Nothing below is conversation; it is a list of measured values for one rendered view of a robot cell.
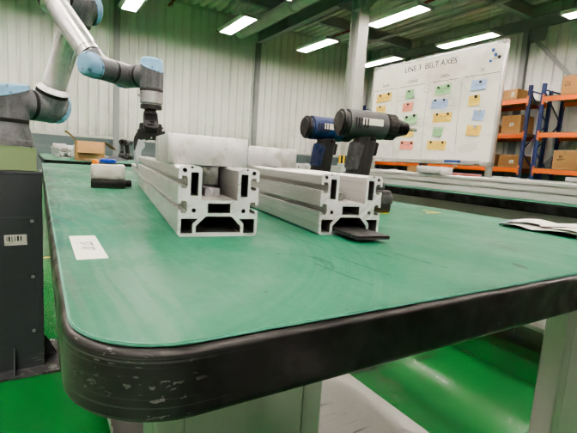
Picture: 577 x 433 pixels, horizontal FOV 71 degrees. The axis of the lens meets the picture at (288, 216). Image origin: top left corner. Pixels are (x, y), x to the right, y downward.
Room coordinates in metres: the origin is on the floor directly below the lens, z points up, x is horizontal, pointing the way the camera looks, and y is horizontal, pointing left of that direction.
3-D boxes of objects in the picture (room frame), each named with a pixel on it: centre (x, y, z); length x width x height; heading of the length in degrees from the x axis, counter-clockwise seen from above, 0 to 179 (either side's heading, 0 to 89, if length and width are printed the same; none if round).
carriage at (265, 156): (0.94, 0.07, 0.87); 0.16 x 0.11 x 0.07; 24
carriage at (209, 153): (0.63, 0.15, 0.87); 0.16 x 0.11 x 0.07; 24
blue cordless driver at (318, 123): (1.10, -0.11, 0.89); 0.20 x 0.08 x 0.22; 115
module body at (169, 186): (0.86, 0.25, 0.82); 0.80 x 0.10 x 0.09; 24
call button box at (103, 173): (1.07, 0.47, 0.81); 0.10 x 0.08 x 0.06; 114
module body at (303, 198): (0.94, 0.07, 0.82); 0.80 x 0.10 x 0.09; 24
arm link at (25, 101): (1.55, 1.06, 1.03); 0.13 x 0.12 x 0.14; 153
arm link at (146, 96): (1.41, 0.49, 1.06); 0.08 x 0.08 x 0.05
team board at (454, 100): (4.01, -1.27, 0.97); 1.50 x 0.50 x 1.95; 32
